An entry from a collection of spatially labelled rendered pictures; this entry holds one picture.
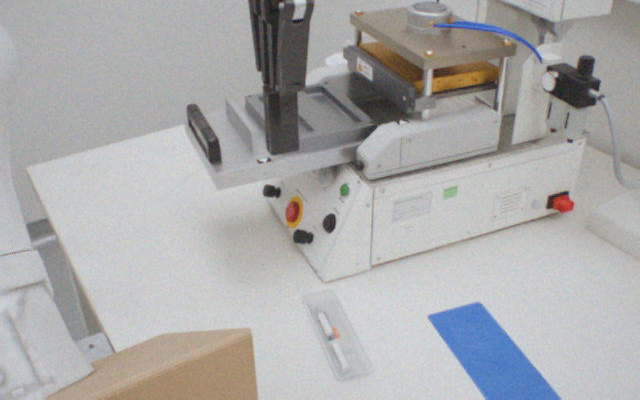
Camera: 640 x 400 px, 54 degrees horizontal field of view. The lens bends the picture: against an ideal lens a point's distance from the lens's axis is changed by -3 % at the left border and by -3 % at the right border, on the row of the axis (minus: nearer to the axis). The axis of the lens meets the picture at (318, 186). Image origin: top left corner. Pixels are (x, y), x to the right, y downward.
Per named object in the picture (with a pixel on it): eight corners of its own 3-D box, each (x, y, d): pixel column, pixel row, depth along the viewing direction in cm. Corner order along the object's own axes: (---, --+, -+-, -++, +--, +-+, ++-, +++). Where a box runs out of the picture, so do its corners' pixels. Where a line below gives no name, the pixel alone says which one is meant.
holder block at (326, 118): (328, 93, 122) (328, 80, 121) (377, 137, 106) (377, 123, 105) (245, 108, 117) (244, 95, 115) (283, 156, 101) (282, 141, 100)
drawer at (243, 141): (334, 108, 125) (334, 70, 121) (388, 157, 108) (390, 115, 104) (185, 136, 116) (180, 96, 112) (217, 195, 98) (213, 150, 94)
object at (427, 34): (453, 43, 132) (459, -20, 125) (553, 98, 108) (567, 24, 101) (348, 58, 124) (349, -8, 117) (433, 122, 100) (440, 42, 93)
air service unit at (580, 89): (540, 116, 112) (554, 36, 105) (599, 152, 101) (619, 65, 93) (517, 121, 111) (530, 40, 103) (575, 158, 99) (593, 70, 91)
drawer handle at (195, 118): (199, 122, 112) (196, 101, 110) (222, 161, 100) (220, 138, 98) (187, 125, 111) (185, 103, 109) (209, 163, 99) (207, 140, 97)
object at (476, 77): (434, 52, 127) (438, 5, 123) (502, 92, 110) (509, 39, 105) (357, 64, 122) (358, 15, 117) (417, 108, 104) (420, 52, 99)
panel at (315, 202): (262, 191, 133) (295, 109, 127) (319, 276, 109) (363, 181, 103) (253, 189, 132) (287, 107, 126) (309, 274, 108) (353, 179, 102)
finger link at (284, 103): (289, 70, 60) (300, 81, 57) (291, 119, 62) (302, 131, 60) (274, 72, 59) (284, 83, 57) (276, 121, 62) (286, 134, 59)
